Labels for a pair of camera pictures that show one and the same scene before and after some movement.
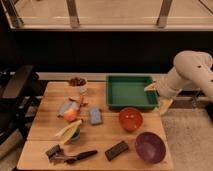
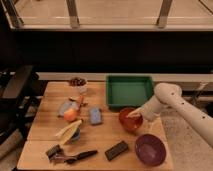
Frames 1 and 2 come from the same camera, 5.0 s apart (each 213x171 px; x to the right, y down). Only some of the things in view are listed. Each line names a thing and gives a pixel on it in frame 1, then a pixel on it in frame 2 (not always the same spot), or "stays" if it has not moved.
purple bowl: x=150 y=147 stays
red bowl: x=131 y=119 stays
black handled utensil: x=81 y=156 stays
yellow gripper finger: x=151 y=87 to x=134 y=113
